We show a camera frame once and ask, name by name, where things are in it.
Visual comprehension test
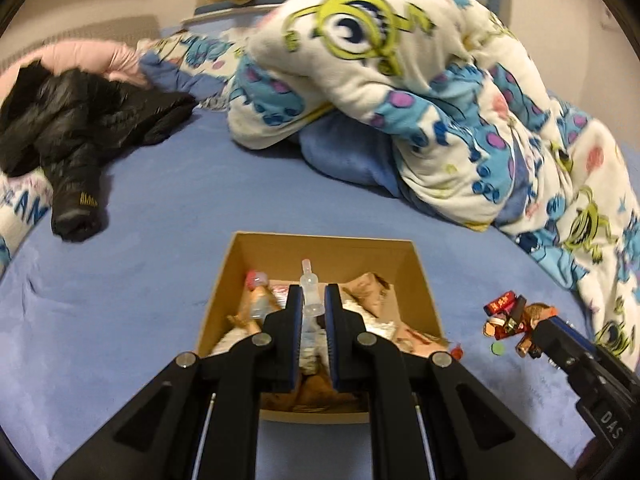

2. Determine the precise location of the small clear bottle charm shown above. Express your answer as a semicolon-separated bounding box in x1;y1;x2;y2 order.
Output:
298;258;327;376

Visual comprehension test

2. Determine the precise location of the green round token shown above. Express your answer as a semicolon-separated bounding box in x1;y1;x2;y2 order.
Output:
491;341;506;356

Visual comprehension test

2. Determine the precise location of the triangular brown snack packet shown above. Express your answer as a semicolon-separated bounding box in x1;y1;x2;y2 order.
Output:
342;272;390;318

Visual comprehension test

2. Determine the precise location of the orange round token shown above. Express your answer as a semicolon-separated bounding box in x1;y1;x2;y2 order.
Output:
483;321;497;338

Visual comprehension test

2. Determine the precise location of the cartoon monster fleece blanket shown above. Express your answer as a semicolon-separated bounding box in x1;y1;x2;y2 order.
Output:
141;0;639;367

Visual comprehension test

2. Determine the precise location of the blue bed sheet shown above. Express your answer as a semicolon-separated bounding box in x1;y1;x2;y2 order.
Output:
1;110;591;479

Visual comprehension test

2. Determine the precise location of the brown cardboard box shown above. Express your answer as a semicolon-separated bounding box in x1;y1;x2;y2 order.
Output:
195;231;452;426

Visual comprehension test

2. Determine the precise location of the small red bottle charm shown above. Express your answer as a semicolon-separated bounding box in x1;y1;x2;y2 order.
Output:
450;344;464;361

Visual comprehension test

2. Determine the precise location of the gold lighter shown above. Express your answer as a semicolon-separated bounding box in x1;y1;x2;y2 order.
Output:
515;334;538;359

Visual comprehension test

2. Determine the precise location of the pink pillow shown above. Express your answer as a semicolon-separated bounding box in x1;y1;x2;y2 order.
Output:
1;39;149;101

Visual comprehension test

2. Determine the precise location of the person's right hand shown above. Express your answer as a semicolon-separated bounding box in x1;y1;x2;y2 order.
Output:
574;438;610;480

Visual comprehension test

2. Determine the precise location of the crumpled brown wrapper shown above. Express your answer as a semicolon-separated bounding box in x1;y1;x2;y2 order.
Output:
523;304;558;330

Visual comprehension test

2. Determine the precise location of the black lighter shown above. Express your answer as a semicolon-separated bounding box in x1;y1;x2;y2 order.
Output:
504;295;527;334

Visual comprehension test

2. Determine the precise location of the red lighter with yellow text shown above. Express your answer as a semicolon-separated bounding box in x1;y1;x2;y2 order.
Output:
483;290;516;316

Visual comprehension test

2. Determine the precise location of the black puffer jacket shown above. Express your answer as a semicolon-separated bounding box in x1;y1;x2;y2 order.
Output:
1;61;196;243

